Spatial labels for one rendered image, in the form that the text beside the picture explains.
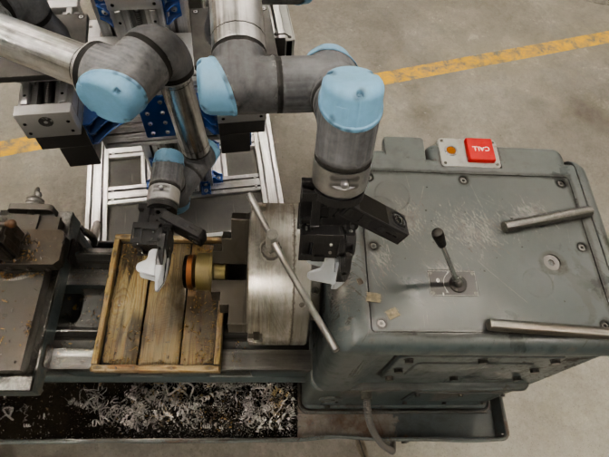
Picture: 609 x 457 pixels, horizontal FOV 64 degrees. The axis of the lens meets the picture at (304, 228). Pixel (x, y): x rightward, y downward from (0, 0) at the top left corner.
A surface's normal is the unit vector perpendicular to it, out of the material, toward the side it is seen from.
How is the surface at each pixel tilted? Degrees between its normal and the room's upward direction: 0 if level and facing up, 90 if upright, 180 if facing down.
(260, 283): 30
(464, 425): 0
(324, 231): 19
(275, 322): 61
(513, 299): 0
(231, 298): 9
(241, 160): 0
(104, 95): 90
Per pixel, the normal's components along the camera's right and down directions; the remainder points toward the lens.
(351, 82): 0.07, -0.74
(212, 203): 0.07, -0.47
